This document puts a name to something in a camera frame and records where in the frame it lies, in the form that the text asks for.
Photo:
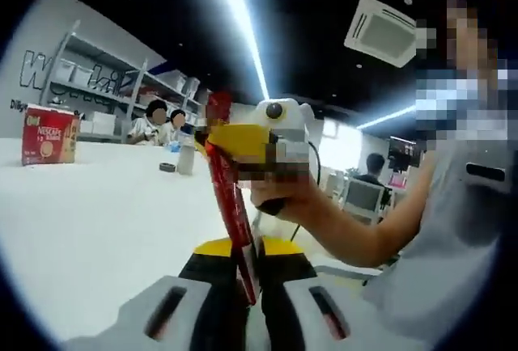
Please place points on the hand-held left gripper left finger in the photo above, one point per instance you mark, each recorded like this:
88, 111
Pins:
154, 318

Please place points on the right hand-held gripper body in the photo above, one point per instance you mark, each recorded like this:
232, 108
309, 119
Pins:
295, 116

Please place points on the row of white storage bins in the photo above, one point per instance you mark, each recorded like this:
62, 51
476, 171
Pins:
77, 74

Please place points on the small dark desk monitor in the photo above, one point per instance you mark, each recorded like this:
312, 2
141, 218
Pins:
404, 155

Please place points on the long ceiling light strip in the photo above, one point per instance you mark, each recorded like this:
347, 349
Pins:
243, 23

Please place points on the red cardboard coffee box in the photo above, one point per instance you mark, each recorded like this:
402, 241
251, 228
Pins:
48, 136

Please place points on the white ceiling air conditioner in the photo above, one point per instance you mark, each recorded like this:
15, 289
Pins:
382, 31

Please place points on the white mesh office chair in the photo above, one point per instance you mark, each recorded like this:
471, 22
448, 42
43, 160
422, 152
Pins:
364, 201

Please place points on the translucent plastic bottle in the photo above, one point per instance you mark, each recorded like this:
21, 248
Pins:
186, 161

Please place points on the red coffee pouch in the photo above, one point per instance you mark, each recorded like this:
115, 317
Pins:
234, 213

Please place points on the person's grey shirt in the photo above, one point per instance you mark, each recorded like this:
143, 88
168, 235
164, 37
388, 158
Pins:
437, 278

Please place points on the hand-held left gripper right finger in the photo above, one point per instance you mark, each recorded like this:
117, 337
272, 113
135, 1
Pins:
323, 318

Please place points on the short ceiling light strip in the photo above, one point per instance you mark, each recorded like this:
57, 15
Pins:
388, 116

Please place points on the white chest device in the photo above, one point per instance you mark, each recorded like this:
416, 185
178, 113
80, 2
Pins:
485, 173

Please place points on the grey metal shelving unit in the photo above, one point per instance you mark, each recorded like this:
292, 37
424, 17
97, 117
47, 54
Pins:
121, 80

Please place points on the blue plastic item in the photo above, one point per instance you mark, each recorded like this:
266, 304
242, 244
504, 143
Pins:
174, 148

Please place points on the person's right hand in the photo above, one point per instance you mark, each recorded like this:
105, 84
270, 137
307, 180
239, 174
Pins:
299, 201

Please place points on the black jar lid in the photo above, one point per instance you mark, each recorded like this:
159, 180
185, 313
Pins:
167, 167

